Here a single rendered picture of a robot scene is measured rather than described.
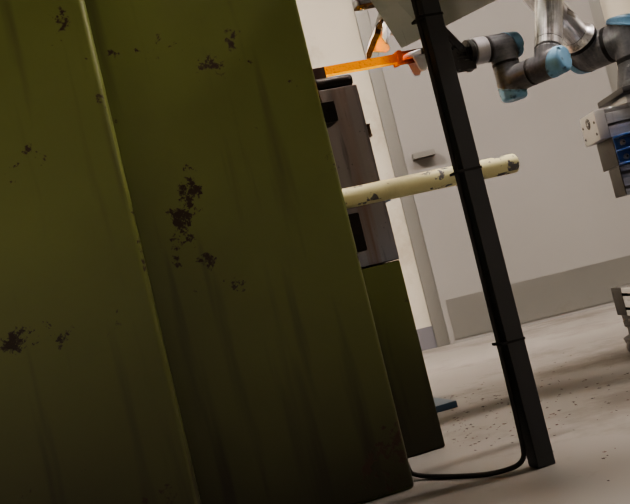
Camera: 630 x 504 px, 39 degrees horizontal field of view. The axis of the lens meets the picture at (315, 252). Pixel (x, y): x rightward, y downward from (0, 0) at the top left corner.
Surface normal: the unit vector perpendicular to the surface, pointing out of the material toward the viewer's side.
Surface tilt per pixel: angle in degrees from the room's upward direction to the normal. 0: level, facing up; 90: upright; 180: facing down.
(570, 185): 90
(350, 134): 90
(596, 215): 90
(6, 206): 90
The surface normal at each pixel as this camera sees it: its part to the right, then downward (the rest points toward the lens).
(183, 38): 0.27, -0.11
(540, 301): 0.01, -0.05
